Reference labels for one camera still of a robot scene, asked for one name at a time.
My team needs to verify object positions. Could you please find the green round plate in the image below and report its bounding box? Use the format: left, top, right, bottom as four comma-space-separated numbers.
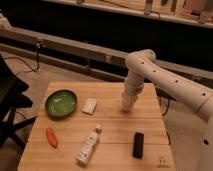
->
45, 90, 77, 118

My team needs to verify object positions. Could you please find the black office chair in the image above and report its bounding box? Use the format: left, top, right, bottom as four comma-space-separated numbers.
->
0, 54, 36, 149

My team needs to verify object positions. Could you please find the orange carrot toy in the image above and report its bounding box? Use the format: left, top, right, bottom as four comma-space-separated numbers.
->
46, 128, 58, 148

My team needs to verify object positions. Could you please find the black rectangular remote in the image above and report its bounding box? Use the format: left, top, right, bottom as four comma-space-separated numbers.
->
132, 132, 144, 159

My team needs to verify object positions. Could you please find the black floor cable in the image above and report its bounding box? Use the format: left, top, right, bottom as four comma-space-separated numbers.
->
3, 39, 45, 76

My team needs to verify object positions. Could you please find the white paper cup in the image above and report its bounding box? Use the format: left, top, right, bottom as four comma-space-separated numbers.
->
122, 97, 137, 112

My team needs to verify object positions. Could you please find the white rectangular sponge block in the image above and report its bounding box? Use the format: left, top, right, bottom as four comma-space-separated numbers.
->
82, 98, 97, 115

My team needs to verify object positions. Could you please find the white plastic bottle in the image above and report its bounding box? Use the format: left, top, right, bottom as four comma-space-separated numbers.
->
76, 125, 102, 166

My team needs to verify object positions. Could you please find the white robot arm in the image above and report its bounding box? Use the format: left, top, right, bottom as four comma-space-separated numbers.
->
122, 49, 213, 171

